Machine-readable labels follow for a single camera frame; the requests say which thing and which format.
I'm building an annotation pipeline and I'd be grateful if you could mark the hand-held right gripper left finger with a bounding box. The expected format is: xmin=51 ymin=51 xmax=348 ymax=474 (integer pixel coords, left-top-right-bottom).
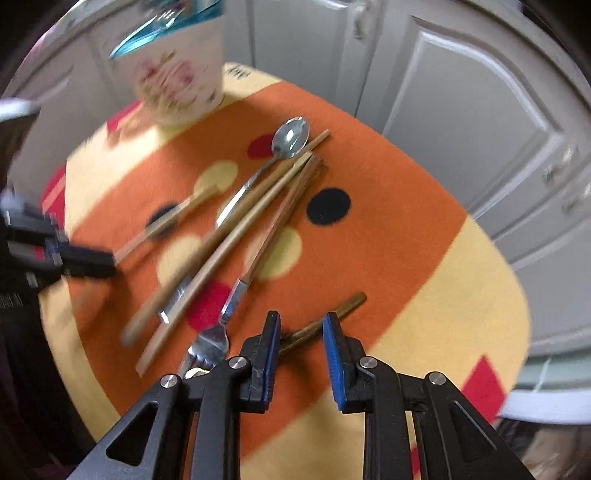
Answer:
xmin=69 ymin=311 xmax=281 ymax=480

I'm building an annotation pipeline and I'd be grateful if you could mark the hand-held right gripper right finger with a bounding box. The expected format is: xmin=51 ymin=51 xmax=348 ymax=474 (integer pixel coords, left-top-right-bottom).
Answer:
xmin=322 ymin=313 xmax=536 ymax=480

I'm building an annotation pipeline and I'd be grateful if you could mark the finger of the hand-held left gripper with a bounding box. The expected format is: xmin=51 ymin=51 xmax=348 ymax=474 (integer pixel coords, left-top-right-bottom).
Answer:
xmin=58 ymin=244 xmax=116 ymax=280

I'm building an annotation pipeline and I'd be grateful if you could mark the dark wooden chopstick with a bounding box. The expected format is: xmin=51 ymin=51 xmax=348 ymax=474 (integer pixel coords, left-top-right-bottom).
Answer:
xmin=279 ymin=291 xmax=368 ymax=356

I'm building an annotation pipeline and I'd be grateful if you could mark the metal fork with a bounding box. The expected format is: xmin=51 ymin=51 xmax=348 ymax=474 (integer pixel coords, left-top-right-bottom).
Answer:
xmin=178 ymin=278 xmax=252 ymax=377

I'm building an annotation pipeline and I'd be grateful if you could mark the metal cutlery handle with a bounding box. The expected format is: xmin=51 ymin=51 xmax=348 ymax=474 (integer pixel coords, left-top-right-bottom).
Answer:
xmin=157 ymin=274 xmax=195 ymax=324

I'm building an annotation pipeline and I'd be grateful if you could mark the light bamboo chopstick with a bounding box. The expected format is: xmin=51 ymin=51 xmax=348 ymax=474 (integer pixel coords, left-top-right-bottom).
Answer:
xmin=136 ymin=154 xmax=315 ymax=374
xmin=113 ymin=187 xmax=220 ymax=266

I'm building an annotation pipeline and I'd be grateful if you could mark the tan wooden chopstick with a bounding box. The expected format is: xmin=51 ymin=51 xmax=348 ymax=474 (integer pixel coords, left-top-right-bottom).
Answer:
xmin=121 ymin=129 xmax=332 ymax=346

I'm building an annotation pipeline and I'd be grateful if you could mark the floral utensil holder teal lid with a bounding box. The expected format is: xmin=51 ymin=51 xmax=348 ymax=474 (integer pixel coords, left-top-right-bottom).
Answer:
xmin=108 ymin=0 xmax=227 ymax=127

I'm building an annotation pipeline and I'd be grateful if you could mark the metal spoon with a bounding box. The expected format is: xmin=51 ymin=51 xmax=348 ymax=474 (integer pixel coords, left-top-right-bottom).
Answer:
xmin=215 ymin=116 xmax=311 ymax=229

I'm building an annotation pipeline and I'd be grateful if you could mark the orange yellow printed blanket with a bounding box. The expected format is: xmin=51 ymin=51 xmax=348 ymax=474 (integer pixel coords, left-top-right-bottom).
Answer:
xmin=39 ymin=62 xmax=532 ymax=480

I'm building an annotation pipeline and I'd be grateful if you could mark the metal cabinet handle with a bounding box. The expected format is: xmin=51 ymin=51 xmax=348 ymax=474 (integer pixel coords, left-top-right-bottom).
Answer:
xmin=561 ymin=185 xmax=591 ymax=215
xmin=542 ymin=145 xmax=580 ymax=185
xmin=352 ymin=0 xmax=372 ymax=40

